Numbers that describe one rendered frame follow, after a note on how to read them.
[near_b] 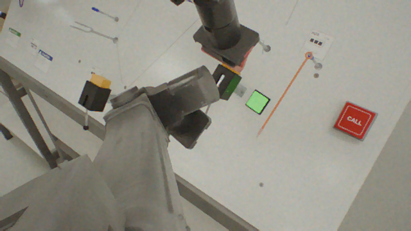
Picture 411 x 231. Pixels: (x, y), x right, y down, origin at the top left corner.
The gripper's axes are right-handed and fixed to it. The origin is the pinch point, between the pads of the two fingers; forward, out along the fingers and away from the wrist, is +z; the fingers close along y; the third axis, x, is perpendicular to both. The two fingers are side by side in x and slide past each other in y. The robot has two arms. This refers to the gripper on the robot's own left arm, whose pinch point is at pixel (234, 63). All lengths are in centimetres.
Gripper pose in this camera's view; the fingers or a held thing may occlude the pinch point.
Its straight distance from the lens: 64.5
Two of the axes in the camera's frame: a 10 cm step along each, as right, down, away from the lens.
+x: -6.2, 7.7, -1.6
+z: 2.4, 3.8, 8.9
